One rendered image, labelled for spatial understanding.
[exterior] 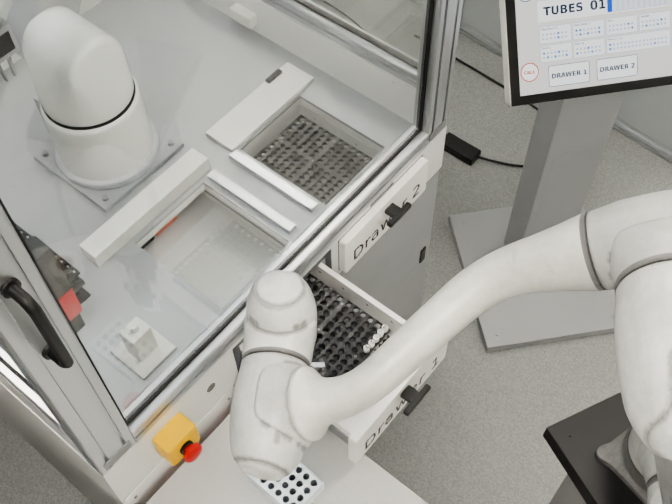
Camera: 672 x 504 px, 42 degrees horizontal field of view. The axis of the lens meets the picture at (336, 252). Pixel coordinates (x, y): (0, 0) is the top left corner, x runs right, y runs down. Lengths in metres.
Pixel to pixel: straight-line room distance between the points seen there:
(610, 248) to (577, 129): 1.26
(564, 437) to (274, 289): 0.76
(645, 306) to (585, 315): 1.82
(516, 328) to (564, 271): 1.65
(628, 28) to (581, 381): 1.12
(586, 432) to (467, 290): 0.71
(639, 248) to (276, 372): 0.50
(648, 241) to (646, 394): 0.18
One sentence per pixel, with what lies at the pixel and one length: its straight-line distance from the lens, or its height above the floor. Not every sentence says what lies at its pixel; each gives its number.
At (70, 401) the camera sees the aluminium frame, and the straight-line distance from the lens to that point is 1.36.
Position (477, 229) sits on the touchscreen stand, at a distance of 2.92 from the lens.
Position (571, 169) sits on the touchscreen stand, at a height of 0.55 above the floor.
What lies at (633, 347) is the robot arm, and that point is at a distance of 0.99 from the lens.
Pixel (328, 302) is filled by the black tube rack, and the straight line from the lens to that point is 1.75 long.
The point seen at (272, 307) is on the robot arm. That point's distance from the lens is 1.22.
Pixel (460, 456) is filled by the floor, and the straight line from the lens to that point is 2.59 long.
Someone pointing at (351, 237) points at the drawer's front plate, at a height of 0.93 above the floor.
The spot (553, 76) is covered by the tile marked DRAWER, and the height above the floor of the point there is 1.00.
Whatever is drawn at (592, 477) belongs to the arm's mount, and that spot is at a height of 0.80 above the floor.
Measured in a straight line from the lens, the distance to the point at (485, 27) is 3.49.
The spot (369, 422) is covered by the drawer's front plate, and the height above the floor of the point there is 0.93.
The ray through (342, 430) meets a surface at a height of 0.88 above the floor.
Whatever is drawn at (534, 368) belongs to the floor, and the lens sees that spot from 2.73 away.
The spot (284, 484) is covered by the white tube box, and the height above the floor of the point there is 0.78.
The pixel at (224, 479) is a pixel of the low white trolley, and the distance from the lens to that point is 1.76.
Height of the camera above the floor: 2.41
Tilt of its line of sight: 57 degrees down
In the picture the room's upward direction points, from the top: 2 degrees counter-clockwise
